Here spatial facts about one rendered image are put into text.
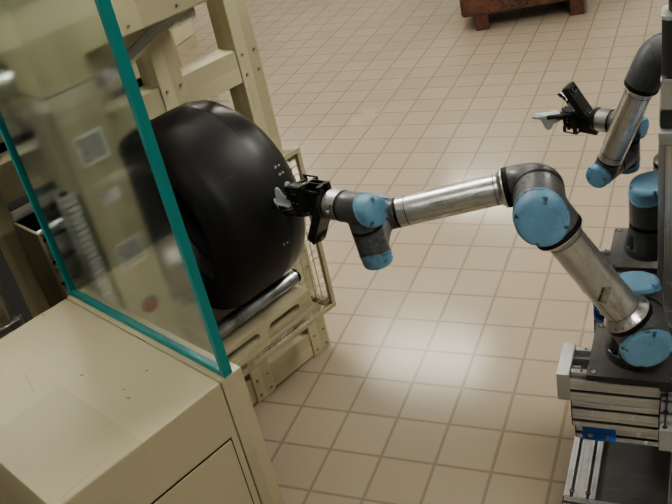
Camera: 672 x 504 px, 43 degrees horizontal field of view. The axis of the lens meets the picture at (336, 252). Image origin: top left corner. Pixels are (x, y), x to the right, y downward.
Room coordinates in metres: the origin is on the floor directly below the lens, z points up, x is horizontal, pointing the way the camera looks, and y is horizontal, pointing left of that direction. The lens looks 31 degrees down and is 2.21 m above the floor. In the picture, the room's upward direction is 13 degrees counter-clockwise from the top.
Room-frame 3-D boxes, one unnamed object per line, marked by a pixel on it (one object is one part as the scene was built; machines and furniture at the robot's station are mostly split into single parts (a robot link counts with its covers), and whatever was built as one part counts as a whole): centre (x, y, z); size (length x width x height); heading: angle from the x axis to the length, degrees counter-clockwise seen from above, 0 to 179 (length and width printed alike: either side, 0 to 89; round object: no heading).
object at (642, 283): (1.66, -0.70, 0.88); 0.13 x 0.12 x 0.14; 164
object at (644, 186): (2.11, -0.94, 0.88); 0.13 x 0.12 x 0.14; 127
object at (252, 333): (1.99, 0.26, 0.83); 0.36 x 0.09 x 0.06; 130
